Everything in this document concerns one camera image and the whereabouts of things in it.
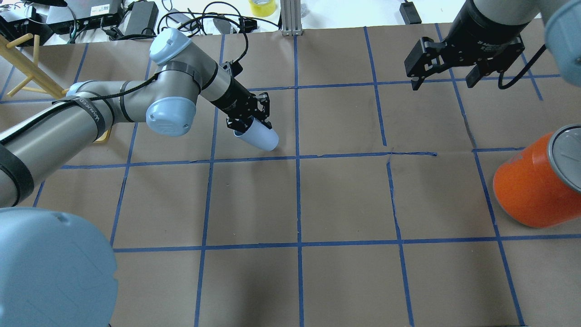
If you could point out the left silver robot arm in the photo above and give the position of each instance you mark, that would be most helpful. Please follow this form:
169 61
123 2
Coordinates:
57 269

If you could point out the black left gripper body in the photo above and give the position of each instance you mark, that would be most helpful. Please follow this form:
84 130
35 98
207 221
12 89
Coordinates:
235 100

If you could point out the light blue plastic cup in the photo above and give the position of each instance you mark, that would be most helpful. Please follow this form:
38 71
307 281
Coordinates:
260 136

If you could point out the black power adapter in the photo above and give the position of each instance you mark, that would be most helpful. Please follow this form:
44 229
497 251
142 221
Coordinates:
141 18

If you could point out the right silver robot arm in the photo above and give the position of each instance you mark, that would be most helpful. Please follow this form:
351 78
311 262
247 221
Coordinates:
561 19

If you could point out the aluminium frame post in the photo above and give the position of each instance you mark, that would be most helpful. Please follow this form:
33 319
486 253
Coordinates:
291 19

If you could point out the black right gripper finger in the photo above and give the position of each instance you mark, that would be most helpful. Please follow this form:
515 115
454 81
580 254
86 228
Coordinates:
478 72
426 58

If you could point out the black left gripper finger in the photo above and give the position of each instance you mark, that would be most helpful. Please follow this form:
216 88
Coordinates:
239 125
262 110

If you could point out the yellow tape roll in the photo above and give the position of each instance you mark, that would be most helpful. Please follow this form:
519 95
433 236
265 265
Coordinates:
262 8

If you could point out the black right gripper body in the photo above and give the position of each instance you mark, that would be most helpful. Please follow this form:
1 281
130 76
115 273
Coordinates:
480 31

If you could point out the orange can container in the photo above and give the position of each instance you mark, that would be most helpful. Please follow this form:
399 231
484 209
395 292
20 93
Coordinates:
540 187

